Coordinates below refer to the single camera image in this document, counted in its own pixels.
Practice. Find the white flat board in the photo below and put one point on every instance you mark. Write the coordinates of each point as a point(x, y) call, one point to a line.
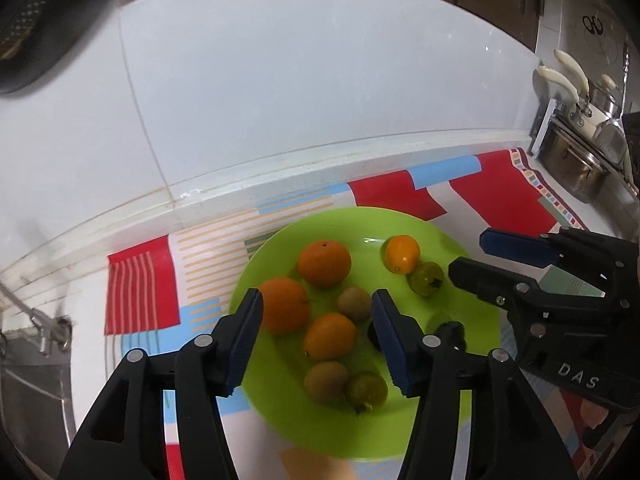
point(544, 127)

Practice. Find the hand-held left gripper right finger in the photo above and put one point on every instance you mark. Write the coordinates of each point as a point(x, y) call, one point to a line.
point(395, 347)

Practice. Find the round orange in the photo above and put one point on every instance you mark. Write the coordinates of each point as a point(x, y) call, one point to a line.
point(324, 263)
point(286, 306)

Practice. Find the metal faucet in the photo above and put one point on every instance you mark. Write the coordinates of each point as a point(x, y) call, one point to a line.
point(47, 332)

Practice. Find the glass pot lid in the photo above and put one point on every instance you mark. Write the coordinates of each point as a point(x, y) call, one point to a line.
point(612, 140)

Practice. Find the dark round mesh object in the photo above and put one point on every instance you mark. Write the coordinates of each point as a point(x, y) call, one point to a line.
point(40, 15)

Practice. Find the steel pot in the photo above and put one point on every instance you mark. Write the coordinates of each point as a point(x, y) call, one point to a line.
point(575, 167)

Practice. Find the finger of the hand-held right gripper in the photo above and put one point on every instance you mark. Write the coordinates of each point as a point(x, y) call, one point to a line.
point(487, 280)
point(515, 246)

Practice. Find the orange tomato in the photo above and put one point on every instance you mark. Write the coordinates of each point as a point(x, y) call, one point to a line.
point(401, 253)

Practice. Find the steel sink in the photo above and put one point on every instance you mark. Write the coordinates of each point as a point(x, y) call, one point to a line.
point(32, 400)

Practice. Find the green tomato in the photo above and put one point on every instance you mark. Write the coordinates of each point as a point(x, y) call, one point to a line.
point(426, 278)
point(367, 390)

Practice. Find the dark avocado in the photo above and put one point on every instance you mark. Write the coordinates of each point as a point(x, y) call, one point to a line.
point(452, 332)

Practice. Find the green plate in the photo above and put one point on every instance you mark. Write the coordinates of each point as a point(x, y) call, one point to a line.
point(360, 225)

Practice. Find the small oval orange kumquat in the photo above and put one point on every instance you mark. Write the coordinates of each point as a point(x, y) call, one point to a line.
point(330, 336)

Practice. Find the brown longan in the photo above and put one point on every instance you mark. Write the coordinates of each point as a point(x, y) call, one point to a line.
point(326, 381)

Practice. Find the red blue patterned table mat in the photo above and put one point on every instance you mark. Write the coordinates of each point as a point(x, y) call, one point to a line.
point(135, 290)

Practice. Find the brown kiwi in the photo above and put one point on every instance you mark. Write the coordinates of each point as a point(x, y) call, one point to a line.
point(354, 304)

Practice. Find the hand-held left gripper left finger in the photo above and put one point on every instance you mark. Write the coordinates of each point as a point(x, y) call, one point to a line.
point(245, 342)

